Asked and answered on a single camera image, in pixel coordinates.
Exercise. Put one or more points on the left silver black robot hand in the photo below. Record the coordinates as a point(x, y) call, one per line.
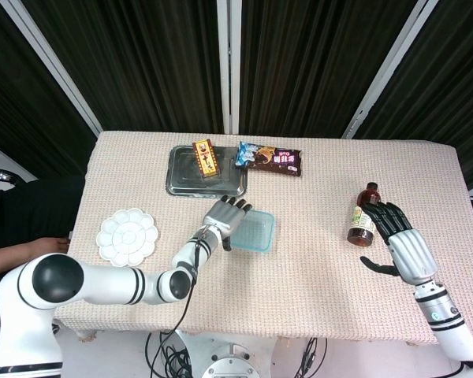
point(222, 218)

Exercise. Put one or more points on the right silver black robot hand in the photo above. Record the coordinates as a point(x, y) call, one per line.
point(412, 252)

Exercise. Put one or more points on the clear blue-rimmed plastic container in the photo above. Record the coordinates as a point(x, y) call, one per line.
point(252, 236)

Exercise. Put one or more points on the clear blue plastic container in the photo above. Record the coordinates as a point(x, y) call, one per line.
point(271, 232)

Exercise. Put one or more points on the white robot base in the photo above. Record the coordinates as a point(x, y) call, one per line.
point(228, 358)

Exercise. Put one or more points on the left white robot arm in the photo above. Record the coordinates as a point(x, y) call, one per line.
point(102, 283)

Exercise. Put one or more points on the person forearm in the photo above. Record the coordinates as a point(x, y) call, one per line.
point(19, 252)

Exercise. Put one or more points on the yellow red carton box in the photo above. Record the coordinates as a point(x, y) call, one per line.
point(205, 157)

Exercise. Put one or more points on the brown drink bottle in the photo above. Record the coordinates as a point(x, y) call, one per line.
point(362, 228)

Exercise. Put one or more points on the stainless steel tray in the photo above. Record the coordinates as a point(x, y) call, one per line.
point(185, 177)

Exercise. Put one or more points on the brown blue snack packet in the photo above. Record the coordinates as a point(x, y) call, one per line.
point(276, 159)

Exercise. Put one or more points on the pink waffle tablecloth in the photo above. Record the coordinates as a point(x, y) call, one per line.
point(299, 275)

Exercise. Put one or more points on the white flower shaped palette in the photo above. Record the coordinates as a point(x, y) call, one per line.
point(128, 238)

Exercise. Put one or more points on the black curtain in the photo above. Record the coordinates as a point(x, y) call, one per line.
point(150, 59)

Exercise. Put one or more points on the black garment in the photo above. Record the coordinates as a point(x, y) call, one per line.
point(27, 208)

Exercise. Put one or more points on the white frame post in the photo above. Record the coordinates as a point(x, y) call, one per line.
point(386, 67)
point(55, 67)
point(229, 67)

